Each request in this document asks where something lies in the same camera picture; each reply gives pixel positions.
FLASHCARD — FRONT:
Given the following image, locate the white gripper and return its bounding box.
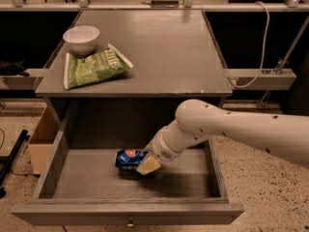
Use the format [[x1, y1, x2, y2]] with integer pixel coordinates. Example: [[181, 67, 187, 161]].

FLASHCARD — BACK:
[[136, 126, 187, 175]]

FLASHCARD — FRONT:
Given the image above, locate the blue pepsi can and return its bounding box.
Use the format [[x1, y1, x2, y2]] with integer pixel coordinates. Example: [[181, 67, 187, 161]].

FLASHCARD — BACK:
[[115, 149, 147, 171]]

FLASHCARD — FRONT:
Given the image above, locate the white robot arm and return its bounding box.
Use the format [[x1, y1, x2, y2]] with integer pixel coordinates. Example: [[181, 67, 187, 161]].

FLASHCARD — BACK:
[[137, 100, 309, 175]]

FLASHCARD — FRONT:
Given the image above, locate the open grey top drawer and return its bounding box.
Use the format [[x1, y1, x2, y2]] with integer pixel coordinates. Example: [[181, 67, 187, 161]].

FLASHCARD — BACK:
[[12, 101, 244, 226]]

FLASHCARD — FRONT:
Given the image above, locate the cardboard box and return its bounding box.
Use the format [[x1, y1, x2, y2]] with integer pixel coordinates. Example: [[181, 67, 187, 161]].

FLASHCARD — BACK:
[[27, 108, 59, 175]]

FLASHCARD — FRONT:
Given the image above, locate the green chip bag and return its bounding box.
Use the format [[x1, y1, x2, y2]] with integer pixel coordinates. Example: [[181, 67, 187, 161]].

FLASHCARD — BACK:
[[64, 44, 133, 90]]

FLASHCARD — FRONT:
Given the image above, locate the black stand leg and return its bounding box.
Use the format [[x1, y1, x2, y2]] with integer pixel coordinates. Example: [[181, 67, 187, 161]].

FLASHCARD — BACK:
[[0, 130, 30, 199]]

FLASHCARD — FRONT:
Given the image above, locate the white ceramic bowl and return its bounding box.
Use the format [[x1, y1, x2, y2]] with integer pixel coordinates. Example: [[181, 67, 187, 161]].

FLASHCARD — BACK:
[[63, 26, 99, 55]]

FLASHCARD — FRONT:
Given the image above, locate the black object on shelf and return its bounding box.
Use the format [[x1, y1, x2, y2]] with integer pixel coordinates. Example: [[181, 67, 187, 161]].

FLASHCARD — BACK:
[[0, 61, 29, 76]]

